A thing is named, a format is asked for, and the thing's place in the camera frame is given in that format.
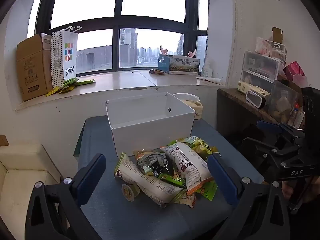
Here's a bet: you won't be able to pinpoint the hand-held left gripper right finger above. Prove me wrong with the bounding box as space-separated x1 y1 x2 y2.
207 153 292 240

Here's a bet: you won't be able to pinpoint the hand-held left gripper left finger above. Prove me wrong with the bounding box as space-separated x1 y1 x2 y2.
24 153 107 240

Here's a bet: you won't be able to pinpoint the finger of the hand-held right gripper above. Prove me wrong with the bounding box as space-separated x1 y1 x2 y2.
241 137 303 166
256 119 305 143

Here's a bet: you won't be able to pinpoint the white red-print snack packet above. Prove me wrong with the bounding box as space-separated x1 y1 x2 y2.
160 142 215 195

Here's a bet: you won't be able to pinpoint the yellow-green snack packet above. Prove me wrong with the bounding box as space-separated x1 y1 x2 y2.
175 136 219 160

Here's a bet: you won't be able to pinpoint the clear jelly cup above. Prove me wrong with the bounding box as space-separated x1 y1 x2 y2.
121 183 140 202

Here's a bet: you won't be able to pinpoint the small green snack packet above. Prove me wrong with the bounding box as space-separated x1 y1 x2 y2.
157 172 187 189

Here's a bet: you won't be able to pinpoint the long white snack packet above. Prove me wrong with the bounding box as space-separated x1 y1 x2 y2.
114 152 187 208

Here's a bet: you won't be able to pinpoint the black silver snack packet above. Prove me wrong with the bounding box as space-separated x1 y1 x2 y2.
134 150 173 178

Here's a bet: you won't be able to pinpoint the white cardboard box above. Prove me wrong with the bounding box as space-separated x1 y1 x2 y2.
105 92 196 159

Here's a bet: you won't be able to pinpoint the person's right hand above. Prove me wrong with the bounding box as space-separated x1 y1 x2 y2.
282 181 294 199

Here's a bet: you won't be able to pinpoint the small bottles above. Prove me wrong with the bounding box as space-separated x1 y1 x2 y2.
287 104 305 128

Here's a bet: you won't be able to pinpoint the clear plastic container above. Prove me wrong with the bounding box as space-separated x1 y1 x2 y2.
267 80 299 123

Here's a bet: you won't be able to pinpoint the white black framed device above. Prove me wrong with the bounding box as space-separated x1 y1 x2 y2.
246 90 266 109

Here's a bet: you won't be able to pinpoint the dark stone-top counter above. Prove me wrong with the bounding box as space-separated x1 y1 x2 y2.
216 87 302 153

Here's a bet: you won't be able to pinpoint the cream printed tissue pack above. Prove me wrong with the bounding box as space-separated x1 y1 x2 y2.
237 81 271 98

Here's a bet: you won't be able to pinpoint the blue-grey table cloth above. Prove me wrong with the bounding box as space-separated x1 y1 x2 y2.
73 116 265 240

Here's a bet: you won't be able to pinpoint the clear plastic drawer unit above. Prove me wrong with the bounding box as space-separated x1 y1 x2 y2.
240 51 280 85

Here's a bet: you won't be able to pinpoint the pink box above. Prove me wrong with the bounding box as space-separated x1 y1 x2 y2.
284 61 308 86

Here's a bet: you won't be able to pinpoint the cream leather sofa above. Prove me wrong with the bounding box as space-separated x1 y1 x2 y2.
0 144 62 232

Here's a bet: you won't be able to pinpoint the white tube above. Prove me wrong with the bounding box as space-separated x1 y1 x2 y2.
196 76 222 84

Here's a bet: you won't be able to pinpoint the beige soft tissue pack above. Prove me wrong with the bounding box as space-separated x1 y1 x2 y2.
173 93 204 120

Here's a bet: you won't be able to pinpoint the pink floral packet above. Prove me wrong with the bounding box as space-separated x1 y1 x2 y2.
255 37 287 61

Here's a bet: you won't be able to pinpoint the white plastic bottle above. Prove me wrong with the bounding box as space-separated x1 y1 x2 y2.
201 60 213 78

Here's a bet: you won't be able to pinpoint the small open cardboard box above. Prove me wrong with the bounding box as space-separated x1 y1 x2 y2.
272 27 284 44

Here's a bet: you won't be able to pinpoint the pile of green yellow sachets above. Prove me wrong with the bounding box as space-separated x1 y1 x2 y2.
45 77 96 97

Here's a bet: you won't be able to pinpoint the landscape print tissue box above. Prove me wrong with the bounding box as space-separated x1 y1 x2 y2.
168 55 201 75

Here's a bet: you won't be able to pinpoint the small blue paper bag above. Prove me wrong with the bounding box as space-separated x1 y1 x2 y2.
157 54 172 74

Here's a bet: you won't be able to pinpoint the brown cardboard box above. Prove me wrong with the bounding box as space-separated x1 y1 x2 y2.
16 33 54 102

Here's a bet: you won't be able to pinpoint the dotted paper shopping bag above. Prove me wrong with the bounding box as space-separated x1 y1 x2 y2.
51 26 82 89

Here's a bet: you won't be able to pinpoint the black window frame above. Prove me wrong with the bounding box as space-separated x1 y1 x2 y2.
35 0 209 77

